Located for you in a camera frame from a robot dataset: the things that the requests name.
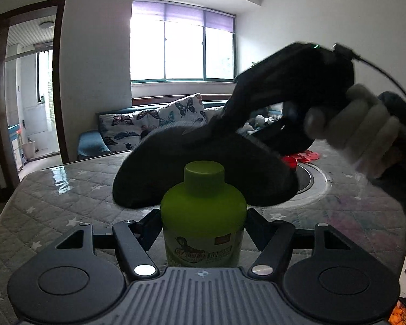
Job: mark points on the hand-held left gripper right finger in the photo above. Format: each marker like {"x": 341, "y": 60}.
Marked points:
{"x": 257, "y": 227}

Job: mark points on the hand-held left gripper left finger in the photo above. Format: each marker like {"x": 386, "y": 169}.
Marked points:
{"x": 149, "y": 231}

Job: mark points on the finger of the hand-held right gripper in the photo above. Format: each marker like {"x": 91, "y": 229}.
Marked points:
{"x": 226, "y": 118}

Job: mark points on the green plastic bottle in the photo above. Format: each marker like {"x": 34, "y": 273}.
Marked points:
{"x": 203, "y": 210}

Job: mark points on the person's right hand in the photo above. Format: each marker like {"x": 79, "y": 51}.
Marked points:
{"x": 365, "y": 132}

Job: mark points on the red paper cutout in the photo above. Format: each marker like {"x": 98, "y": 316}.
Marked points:
{"x": 304, "y": 157}

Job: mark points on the green framed window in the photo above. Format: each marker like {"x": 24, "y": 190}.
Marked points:
{"x": 179, "y": 54}

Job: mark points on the butterfly print cushion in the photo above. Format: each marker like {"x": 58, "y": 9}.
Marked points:
{"x": 138, "y": 122}

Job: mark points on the grey quilted star table cover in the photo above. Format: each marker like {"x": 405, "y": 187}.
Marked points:
{"x": 54, "y": 206}

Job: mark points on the blue sofa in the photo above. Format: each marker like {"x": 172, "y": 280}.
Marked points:
{"x": 91, "y": 145}

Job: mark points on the purple roller blind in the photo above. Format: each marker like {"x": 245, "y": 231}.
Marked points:
{"x": 182, "y": 15}

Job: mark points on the white bucket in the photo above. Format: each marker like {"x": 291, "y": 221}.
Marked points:
{"x": 29, "y": 150}

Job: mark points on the blue toy cabinet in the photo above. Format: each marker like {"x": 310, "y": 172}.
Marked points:
{"x": 15, "y": 147}

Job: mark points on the dark wooden door frame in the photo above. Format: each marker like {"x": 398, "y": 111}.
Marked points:
{"x": 0, "y": 91}

